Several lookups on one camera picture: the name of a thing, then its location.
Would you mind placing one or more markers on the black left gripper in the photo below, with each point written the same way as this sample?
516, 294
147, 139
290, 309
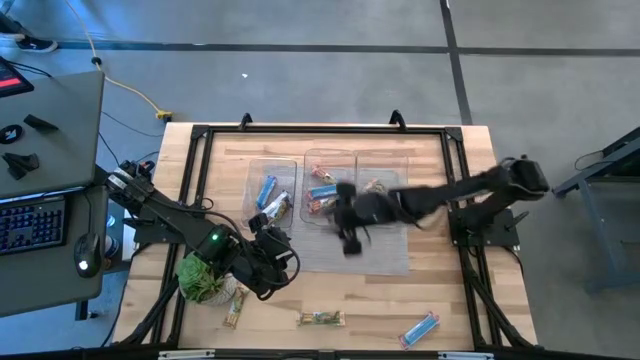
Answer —
267, 260

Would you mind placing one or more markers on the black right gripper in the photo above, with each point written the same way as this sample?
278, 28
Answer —
372, 210

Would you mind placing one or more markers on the red wrapper granola bar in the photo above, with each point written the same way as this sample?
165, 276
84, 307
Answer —
320, 205
323, 175

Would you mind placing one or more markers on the blue wrapper granola bar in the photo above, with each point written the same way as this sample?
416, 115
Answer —
419, 330

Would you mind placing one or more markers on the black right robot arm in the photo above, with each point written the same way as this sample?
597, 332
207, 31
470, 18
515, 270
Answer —
520, 177

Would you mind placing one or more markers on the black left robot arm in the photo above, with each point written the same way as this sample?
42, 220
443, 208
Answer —
165, 217

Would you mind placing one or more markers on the grey woven mat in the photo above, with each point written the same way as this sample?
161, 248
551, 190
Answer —
320, 255

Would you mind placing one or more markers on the clear plastic bin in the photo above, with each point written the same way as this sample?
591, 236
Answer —
285, 175
390, 165
330, 157

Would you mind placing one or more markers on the green plant in woven pot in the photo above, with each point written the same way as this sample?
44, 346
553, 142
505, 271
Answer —
197, 282

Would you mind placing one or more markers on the black computer mouse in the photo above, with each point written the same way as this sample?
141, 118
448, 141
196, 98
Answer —
87, 257

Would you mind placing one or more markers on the grey side desk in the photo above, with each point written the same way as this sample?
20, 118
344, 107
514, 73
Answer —
40, 285

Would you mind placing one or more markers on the grey side desk panel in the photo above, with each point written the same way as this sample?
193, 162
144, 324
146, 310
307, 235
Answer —
60, 150

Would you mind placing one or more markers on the black keyboard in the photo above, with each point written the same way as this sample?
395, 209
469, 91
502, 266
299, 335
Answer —
30, 225

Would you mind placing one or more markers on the black flat bar piece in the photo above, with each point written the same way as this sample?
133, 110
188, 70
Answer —
40, 123

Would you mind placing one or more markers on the black round disc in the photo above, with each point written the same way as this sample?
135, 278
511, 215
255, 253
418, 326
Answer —
17, 135

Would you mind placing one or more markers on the tablet with red screen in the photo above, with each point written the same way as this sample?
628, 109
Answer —
12, 80

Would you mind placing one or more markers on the person's shoe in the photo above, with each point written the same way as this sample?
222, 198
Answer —
37, 46

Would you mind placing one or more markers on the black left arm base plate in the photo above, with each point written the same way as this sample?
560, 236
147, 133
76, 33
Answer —
145, 236

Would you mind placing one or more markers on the white metal bracket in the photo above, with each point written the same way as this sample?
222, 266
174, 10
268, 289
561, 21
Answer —
465, 356
185, 355

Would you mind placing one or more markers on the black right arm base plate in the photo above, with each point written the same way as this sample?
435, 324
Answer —
500, 239

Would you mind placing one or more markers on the blue-grey metal table frame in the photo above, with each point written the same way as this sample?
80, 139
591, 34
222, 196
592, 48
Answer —
602, 235

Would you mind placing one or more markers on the black bracket piece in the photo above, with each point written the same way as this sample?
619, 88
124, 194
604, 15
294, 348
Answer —
22, 164

